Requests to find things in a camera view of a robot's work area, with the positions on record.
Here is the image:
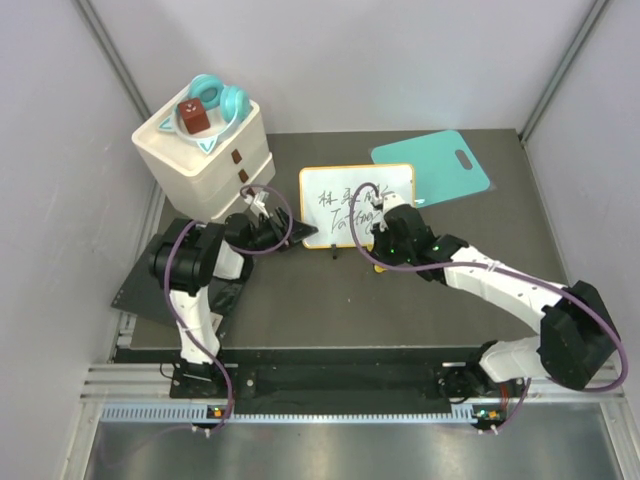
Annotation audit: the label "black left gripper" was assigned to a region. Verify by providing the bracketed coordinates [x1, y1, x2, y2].
[244, 205, 317, 256]

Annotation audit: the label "aluminium frame rail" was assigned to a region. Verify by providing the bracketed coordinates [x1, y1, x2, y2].
[79, 362, 626, 401]

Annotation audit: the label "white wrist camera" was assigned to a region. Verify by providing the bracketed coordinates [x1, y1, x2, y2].
[242, 190, 271, 218]
[371, 193, 407, 215]

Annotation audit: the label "teal cat-ear headphones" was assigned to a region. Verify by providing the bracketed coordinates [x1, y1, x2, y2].
[157, 74, 252, 155]

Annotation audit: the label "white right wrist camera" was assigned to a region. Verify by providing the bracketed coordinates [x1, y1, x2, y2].
[371, 193, 407, 215]

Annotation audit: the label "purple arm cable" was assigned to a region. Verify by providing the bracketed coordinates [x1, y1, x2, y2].
[349, 182, 626, 436]
[162, 184, 294, 437]

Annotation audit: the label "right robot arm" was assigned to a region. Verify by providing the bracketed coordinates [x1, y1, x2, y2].
[371, 195, 619, 396]

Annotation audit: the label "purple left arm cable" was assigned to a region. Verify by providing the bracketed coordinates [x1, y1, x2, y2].
[162, 184, 294, 437]

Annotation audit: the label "grey slotted cable duct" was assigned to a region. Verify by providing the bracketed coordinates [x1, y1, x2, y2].
[100, 403, 503, 425]

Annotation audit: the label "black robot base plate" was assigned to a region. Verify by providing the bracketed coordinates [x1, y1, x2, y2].
[169, 348, 513, 417]

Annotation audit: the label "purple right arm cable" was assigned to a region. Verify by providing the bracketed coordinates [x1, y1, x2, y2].
[349, 182, 626, 436]

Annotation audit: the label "yellow-framed whiteboard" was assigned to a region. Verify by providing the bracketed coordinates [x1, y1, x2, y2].
[299, 164, 415, 249]

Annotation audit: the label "brown cube toy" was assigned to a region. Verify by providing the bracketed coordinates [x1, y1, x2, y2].
[178, 97, 210, 135]

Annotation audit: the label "white three-drawer storage cabinet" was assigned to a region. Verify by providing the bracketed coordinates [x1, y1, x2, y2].
[131, 89, 276, 222]

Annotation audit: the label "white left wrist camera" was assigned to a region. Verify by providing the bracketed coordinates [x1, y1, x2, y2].
[242, 190, 271, 218]

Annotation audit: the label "teal cutting board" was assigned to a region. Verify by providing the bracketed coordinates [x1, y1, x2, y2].
[371, 130, 492, 208]

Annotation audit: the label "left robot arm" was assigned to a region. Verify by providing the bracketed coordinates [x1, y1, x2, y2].
[148, 207, 319, 397]

